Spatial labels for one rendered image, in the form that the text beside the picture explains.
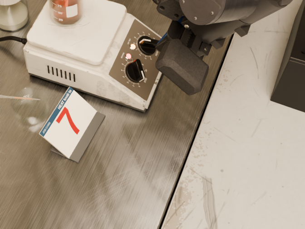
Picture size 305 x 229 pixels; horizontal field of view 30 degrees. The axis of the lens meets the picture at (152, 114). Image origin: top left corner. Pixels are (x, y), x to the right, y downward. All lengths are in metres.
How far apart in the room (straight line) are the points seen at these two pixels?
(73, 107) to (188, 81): 0.26
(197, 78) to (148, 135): 0.23
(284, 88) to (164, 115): 0.19
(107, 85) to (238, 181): 0.24
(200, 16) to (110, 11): 0.33
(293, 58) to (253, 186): 0.19
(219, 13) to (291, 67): 0.32
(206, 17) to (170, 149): 0.33
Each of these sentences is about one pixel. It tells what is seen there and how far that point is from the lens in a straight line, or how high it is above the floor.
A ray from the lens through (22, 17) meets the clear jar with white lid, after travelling 0.96.
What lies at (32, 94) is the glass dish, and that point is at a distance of 0.90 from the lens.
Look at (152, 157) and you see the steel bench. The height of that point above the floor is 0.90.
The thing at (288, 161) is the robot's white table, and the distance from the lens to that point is 0.88.
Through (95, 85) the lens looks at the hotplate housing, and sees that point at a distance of 0.86.
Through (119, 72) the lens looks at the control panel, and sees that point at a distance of 0.85.
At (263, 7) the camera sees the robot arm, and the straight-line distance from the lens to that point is 0.63.
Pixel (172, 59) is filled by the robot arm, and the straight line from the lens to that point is 0.64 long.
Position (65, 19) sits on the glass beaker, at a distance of 0.85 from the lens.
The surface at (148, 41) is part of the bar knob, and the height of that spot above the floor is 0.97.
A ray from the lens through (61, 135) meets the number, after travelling 0.83.
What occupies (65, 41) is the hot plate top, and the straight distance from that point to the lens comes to 0.85.
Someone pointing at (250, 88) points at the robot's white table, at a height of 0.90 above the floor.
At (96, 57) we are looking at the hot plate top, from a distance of 0.83.
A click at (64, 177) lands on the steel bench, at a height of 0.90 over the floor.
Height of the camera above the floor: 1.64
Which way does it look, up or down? 58 degrees down
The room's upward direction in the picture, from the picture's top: 9 degrees clockwise
